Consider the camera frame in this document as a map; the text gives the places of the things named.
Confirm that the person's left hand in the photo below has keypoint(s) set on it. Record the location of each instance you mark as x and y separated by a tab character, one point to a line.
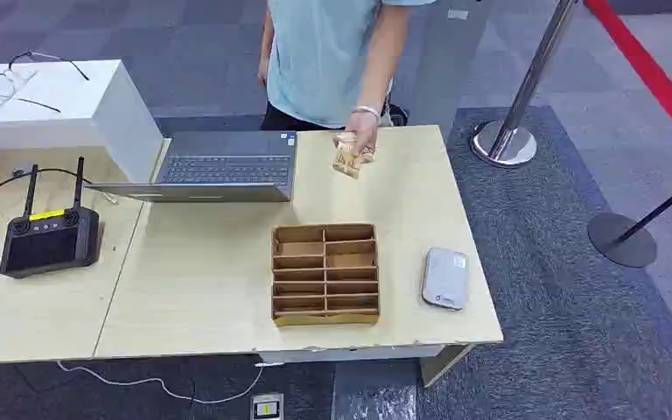
364	132

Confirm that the tan card stack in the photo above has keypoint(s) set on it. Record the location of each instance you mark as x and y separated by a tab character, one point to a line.
347	159

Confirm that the person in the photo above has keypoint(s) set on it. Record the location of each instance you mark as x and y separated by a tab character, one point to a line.
318	64

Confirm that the grey laptop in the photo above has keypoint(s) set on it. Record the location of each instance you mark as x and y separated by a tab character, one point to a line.
226	168

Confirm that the wooden card sorting box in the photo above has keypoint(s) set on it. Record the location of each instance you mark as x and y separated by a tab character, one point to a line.
325	274

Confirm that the grey card reader device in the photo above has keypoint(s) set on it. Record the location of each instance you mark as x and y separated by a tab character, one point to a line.
445	278

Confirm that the floor power socket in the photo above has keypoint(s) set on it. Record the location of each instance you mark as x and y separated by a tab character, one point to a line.
266	407

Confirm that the red barrier belt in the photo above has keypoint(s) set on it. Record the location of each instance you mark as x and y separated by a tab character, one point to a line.
655	75

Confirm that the white box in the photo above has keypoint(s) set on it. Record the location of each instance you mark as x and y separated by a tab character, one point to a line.
52	110

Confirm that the black remote controller with antennas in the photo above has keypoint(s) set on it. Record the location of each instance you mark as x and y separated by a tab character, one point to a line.
49	235

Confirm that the black-framed eyeglasses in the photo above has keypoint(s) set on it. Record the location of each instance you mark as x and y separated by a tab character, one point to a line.
17	81

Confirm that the chrome stanchion post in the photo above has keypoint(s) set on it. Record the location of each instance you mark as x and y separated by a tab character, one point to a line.
515	98

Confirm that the black stanchion post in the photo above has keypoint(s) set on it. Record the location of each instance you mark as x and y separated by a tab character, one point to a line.
631	229

